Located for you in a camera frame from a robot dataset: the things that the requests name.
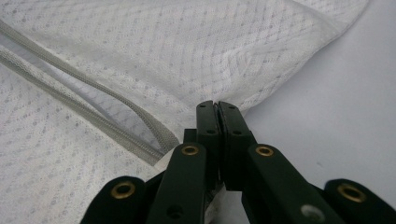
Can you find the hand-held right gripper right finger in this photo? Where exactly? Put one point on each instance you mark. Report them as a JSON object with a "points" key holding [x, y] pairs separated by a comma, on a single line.
{"points": [[235, 149]]}

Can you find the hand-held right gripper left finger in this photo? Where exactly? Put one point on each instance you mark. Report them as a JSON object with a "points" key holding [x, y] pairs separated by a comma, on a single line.
{"points": [[211, 146]]}

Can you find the white mesh laundry bag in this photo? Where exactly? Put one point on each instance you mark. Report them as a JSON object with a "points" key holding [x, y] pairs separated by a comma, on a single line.
{"points": [[186, 62]]}

